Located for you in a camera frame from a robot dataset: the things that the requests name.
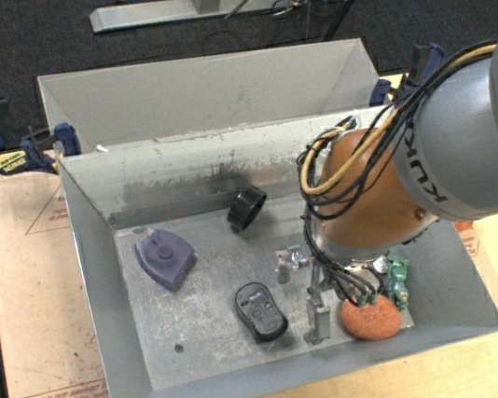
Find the orange round scrub sponge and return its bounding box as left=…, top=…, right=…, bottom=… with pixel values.
left=338, top=289, right=406, bottom=346

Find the brown cardboard board red print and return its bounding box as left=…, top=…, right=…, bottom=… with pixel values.
left=0, top=77, right=498, bottom=398

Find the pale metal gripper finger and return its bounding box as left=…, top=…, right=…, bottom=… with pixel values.
left=270, top=242, right=316, bottom=287
left=294, top=282, right=337, bottom=347

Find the purple toy iron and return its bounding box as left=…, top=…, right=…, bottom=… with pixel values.
left=130, top=223, right=202, bottom=298

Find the grey metal bin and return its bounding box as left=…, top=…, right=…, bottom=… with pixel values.
left=36, top=7, right=498, bottom=398

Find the black hexagonal cap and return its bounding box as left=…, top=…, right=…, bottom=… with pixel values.
left=221, top=181, right=273, bottom=234

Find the dark grey computer mouse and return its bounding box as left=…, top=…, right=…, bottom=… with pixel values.
left=230, top=277, right=292, bottom=348

